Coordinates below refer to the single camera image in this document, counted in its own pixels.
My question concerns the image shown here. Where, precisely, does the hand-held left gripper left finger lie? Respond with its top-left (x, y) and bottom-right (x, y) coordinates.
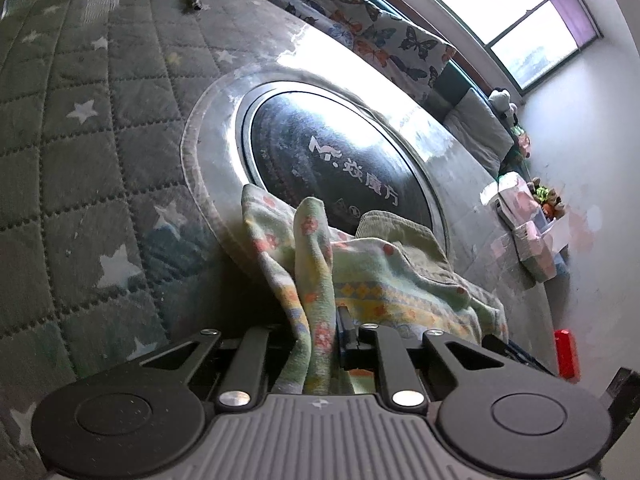
top-left (140, 326), bottom-right (292, 409)

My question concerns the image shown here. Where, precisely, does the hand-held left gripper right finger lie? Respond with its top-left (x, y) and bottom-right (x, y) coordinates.
top-left (336, 307), bottom-right (504, 408)

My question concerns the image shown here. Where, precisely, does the floral patterned cloth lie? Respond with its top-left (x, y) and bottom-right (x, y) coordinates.
top-left (241, 184), bottom-right (509, 396)

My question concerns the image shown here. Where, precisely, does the round black induction hob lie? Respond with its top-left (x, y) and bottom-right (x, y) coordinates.
top-left (235, 81), bottom-right (449, 252)

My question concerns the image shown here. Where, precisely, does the pink tissue pack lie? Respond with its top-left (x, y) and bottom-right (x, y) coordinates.
top-left (497, 172), bottom-right (545, 232)
top-left (515, 221), bottom-right (559, 282)

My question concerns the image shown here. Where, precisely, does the red box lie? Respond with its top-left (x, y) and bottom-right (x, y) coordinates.
top-left (554, 329), bottom-right (581, 384)

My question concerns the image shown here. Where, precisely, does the small green toy figure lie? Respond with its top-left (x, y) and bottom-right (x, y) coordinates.
top-left (530, 177), bottom-right (567, 221)

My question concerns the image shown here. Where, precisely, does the grey cushion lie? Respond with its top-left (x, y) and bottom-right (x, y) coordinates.
top-left (442, 87), bottom-right (516, 177)

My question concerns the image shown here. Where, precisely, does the grey quilted star mat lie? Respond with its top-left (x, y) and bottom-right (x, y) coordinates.
top-left (0, 0), bottom-right (313, 443)

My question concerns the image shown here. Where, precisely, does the black and white plush toy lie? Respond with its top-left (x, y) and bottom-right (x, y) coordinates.
top-left (487, 87), bottom-right (521, 129)

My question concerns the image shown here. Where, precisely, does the butterfly print cushion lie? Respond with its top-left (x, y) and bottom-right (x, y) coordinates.
top-left (265, 0), bottom-right (458, 106)

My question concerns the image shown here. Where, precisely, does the purple curtain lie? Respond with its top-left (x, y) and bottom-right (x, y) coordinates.
top-left (530, 0), bottom-right (602, 47)

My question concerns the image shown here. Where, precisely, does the olive corduroy garment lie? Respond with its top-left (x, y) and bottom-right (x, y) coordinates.
top-left (356, 211), bottom-right (505, 322)

